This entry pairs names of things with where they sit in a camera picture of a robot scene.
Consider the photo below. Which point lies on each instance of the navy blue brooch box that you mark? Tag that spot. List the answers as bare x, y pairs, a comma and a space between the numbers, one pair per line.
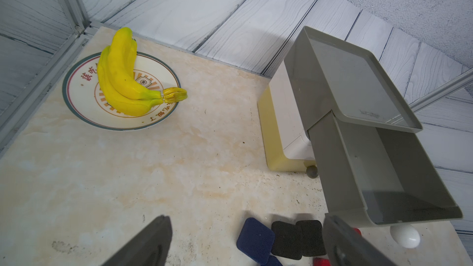
256, 240
272, 261

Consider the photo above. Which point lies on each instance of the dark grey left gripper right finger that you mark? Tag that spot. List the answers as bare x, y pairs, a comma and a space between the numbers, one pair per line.
345, 247

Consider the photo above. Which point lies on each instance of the white plate with green rim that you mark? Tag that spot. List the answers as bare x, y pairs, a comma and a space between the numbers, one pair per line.
85, 99

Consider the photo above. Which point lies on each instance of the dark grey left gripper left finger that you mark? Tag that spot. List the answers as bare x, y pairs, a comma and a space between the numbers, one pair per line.
149, 247

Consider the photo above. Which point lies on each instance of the yellow plastic banana bunch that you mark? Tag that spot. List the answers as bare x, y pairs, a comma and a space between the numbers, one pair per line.
115, 71

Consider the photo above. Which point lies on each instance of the grey top drawer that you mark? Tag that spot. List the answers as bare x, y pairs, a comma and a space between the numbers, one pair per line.
376, 177

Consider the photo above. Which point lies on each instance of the three-tier drawer cabinet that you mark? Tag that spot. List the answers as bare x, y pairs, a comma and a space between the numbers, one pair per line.
322, 74

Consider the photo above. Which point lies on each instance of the red brooch box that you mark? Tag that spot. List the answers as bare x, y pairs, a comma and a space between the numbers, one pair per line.
358, 231
318, 261

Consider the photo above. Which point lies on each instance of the right metal frame post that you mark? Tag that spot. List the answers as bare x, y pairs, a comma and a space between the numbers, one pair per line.
461, 81

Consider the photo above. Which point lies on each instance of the black brooch box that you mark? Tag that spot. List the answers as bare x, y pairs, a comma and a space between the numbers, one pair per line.
287, 241
311, 238

